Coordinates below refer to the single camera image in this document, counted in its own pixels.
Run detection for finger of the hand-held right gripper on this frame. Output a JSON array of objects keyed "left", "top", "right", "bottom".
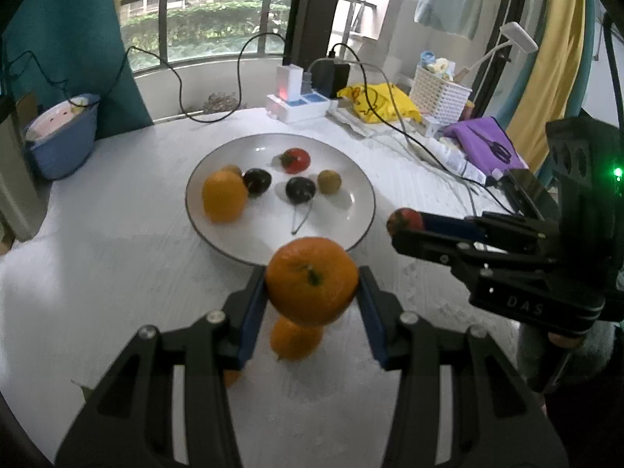
[
  {"left": 391, "top": 230, "right": 557, "bottom": 275},
  {"left": 420, "top": 211, "right": 560, "bottom": 250}
]

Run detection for white charger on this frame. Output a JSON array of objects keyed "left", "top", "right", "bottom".
[{"left": 276, "top": 64, "right": 304, "bottom": 103}]

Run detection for black door frame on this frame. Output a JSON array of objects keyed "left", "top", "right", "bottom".
[{"left": 285, "top": 0, "right": 362, "bottom": 71}]

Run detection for black power adapter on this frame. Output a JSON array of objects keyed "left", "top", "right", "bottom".
[{"left": 312, "top": 61, "right": 351, "bottom": 99}]

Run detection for large orange tangerine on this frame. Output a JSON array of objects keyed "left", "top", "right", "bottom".
[{"left": 202, "top": 170, "right": 249, "bottom": 224}]

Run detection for white plastic basket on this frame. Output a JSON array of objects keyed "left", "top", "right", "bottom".
[{"left": 408, "top": 64, "right": 473, "bottom": 126}]

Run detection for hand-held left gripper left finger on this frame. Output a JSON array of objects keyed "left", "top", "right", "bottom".
[{"left": 55, "top": 268, "right": 268, "bottom": 468}]

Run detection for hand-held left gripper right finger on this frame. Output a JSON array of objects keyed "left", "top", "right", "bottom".
[{"left": 358, "top": 266, "right": 569, "bottom": 468}]

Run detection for white desk lamp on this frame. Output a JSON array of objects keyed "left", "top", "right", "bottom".
[{"left": 456, "top": 22, "right": 539, "bottom": 86}]

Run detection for yellow curtain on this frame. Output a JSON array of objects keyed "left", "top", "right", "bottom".
[{"left": 504, "top": 0, "right": 587, "bottom": 174}]

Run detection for person's right hand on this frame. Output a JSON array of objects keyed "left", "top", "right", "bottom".
[{"left": 546, "top": 330, "right": 586, "bottom": 351}]

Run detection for white tube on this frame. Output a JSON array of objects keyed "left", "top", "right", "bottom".
[{"left": 429, "top": 139, "right": 488, "bottom": 183}]

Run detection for black scissors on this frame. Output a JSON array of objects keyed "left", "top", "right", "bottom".
[{"left": 482, "top": 133, "right": 512, "bottom": 164}]

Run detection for white power strip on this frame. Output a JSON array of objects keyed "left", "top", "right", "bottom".
[{"left": 266, "top": 92, "right": 342, "bottom": 124}]

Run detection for black phone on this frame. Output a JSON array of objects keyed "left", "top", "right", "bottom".
[{"left": 497, "top": 168, "right": 561, "bottom": 220}]

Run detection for dark cherry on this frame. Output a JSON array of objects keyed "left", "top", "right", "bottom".
[
  {"left": 242, "top": 168, "right": 272, "bottom": 198},
  {"left": 285, "top": 177, "right": 317, "bottom": 236}
]

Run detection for black cable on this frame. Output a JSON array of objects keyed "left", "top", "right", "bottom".
[
  {"left": 126, "top": 33, "right": 289, "bottom": 124},
  {"left": 306, "top": 43, "right": 515, "bottom": 218}
]

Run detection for blue plastic bowl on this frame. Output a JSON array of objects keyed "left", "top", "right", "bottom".
[{"left": 22, "top": 94, "right": 101, "bottom": 180}]

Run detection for balcony railing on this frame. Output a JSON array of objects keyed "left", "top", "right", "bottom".
[{"left": 119, "top": 0, "right": 378, "bottom": 66}]

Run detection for yellow plastic bag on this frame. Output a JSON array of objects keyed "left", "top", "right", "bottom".
[{"left": 337, "top": 83, "right": 421, "bottom": 125}]

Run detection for red cherry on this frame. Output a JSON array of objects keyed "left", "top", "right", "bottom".
[
  {"left": 386, "top": 208, "right": 424, "bottom": 237},
  {"left": 279, "top": 148, "right": 311, "bottom": 175}
]

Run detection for purple cloth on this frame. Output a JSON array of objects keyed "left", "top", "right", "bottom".
[{"left": 443, "top": 117, "right": 530, "bottom": 176}]

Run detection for white round plate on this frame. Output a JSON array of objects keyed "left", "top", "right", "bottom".
[{"left": 185, "top": 133, "right": 376, "bottom": 266}]

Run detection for teal curtain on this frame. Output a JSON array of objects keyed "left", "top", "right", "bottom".
[{"left": 2, "top": 0, "right": 154, "bottom": 130}]

